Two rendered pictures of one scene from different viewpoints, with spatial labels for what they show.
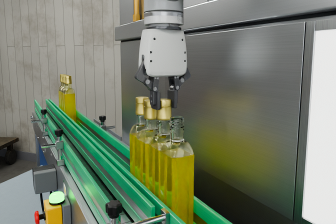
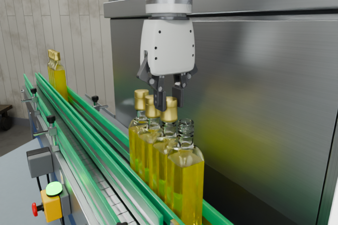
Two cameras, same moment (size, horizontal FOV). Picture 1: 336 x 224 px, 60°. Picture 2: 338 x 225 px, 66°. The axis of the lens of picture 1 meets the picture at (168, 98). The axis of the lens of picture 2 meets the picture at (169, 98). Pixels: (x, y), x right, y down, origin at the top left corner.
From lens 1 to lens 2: 0.16 m
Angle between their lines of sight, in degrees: 9
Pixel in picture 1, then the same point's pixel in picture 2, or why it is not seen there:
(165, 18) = (173, 7)
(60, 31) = (44, 0)
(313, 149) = not seen: outside the picture
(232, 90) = (245, 89)
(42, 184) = (37, 169)
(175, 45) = (182, 38)
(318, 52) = not seen: outside the picture
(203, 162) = (206, 156)
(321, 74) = not seen: outside the picture
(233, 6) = not seen: outside the picture
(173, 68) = (180, 65)
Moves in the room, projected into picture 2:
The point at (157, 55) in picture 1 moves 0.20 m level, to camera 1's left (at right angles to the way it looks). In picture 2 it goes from (163, 51) to (45, 51)
